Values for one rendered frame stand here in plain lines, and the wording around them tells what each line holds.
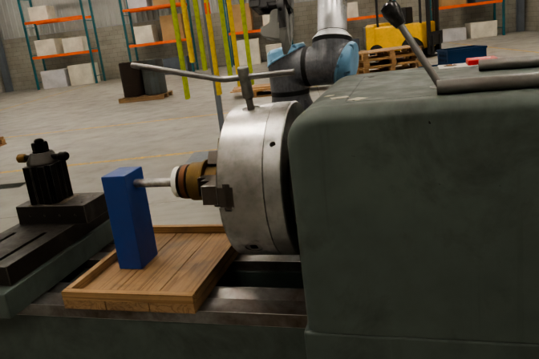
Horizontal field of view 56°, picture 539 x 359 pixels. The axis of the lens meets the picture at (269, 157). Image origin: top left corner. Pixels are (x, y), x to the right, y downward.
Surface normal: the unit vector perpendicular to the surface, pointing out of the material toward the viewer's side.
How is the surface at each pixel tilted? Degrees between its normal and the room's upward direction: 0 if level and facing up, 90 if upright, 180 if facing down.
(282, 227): 108
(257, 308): 0
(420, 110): 63
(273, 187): 79
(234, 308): 0
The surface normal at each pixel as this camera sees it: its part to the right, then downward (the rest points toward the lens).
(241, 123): -0.24, -0.68
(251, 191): -0.28, 0.11
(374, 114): -0.29, -0.20
